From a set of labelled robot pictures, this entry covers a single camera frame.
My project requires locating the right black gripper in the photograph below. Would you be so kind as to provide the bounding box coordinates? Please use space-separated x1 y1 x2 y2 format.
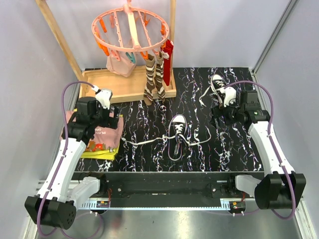
209 97 244 129

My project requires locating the white shoelace sneaker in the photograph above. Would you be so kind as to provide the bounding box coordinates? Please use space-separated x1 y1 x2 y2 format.
199 85 223 107
121 122 212 148

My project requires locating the black sneaker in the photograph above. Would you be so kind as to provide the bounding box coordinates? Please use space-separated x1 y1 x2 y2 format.
211 74 226 104
168 115 187 161

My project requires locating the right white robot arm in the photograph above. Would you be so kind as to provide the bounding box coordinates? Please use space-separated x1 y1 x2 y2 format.
211 88 306 210

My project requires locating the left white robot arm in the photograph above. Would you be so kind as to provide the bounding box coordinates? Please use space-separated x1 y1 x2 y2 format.
24 96 119 230

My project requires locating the pink folded t-shirt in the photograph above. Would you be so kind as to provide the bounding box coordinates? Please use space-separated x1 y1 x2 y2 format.
65 110 124 153

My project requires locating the yellow folded t-shirt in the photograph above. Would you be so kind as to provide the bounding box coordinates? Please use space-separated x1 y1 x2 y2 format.
80 146 120 161

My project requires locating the pink cloth hanging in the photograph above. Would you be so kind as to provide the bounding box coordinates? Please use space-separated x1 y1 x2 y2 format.
106 52 136 77

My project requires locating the black marble pattern mat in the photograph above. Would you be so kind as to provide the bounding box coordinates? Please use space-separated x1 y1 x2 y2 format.
76 67 263 172

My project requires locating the brown striped sock right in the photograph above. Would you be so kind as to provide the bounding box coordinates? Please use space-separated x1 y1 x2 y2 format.
155 52 165 102

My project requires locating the brown striped sock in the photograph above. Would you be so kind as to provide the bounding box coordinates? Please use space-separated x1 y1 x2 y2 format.
144 54 155 106
155 52 165 102

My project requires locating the brown striped sock left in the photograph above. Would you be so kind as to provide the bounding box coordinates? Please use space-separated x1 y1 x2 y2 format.
144 54 155 106

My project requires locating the red sock hanging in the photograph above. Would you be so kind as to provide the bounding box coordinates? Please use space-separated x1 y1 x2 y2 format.
163 39 173 86

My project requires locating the pink round clip hanger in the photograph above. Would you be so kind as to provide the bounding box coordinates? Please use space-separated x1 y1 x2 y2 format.
91 0 170 64

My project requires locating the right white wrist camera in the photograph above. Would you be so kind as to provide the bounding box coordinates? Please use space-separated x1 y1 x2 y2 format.
223 87 237 107

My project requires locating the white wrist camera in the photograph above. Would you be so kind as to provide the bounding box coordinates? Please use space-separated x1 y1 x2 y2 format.
223 87 237 107
95 89 113 110

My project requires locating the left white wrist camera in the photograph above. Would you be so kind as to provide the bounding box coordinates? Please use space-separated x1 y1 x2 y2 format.
95 89 113 110

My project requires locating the wooden rack frame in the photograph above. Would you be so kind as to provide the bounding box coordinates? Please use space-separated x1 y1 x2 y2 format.
36 0 176 103

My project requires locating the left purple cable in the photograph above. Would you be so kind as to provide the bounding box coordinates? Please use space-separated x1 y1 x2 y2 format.
36 81 103 237

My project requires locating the purple cable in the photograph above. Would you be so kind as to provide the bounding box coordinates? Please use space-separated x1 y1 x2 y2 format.
224 80 300 220
36 81 103 237

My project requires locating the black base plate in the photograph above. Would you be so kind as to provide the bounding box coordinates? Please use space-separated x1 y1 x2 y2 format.
72 171 265 200

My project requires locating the aluminium rail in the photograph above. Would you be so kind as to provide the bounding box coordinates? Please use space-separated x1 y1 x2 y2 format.
34 180 305 210

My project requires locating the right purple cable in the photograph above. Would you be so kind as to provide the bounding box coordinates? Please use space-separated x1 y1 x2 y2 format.
224 80 300 220

